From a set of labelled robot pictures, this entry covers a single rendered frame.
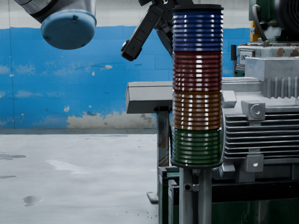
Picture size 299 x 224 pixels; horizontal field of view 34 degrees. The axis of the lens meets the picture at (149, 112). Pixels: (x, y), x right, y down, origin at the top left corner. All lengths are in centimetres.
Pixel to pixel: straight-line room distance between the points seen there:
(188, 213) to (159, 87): 56
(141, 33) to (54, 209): 47
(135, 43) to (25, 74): 588
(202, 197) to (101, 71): 602
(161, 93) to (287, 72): 34
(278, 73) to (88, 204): 54
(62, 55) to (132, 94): 555
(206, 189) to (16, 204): 68
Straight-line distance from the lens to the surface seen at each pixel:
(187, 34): 56
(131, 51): 91
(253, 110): 83
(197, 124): 56
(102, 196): 122
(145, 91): 112
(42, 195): 125
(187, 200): 60
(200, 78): 56
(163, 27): 91
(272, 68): 89
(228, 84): 87
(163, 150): 116
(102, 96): 661
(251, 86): 89
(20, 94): 681
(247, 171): 85
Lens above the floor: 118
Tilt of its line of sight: 8 degrees down
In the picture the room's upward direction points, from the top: straight up
